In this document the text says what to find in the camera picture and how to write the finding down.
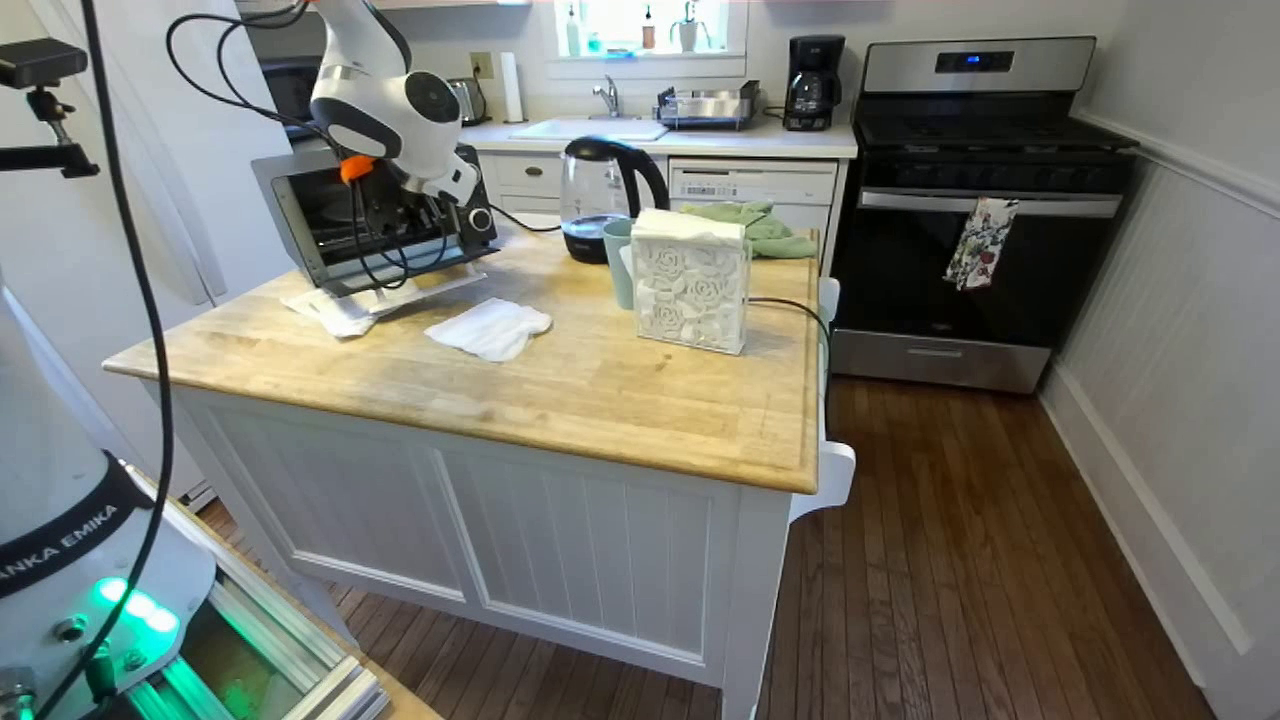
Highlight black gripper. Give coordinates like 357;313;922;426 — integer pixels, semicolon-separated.
398;147;498;245

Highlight black silver toaster oven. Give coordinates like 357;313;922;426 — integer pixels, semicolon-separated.
251;135;506;298

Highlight silver bread toaster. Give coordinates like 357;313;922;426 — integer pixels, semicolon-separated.
449;73;494;131

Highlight paper towel roll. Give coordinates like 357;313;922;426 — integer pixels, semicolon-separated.
498;50;533;130

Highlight white paper napkin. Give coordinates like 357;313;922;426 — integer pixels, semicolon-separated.
422;298;555;368

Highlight white kitchen sink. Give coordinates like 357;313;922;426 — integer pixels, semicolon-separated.
514;118;670;147

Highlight teal plastic cup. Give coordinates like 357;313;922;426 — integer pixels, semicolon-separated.
601;215;640;313

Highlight glass electric kettle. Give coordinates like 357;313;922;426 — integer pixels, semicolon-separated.
555;131;676;268

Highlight chrome sink faucet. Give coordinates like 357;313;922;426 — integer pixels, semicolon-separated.
589;73;629;126

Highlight black countertop appliance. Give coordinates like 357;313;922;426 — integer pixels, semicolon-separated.
257;55;325;146

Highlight kitchen window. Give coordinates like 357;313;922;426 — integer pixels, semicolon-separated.
553;0;753;64

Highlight grey dish rack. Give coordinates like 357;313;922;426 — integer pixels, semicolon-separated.
651;75;769;131

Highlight white counter cabinets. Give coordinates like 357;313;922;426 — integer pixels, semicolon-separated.
457;118;862;277

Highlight green cloth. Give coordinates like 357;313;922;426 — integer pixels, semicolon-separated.
676;197;821;265

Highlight white kitchen island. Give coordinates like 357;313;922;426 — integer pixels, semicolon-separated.
101;225;862;720

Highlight black coffee maker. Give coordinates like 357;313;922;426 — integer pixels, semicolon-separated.
781;33;850;135

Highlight black steel stove range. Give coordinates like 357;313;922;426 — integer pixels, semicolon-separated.
829;33;1143;395

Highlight patterned dish towel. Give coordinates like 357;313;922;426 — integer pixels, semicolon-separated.
941;197;1020;298

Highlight black power cord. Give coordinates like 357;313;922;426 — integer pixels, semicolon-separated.
494;197;570;242
746;294;834;337

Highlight black camera on tripod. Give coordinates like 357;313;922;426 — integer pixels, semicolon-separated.
0;33;104;179

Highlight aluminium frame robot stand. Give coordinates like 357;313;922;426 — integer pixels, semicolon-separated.
124;455;443;720

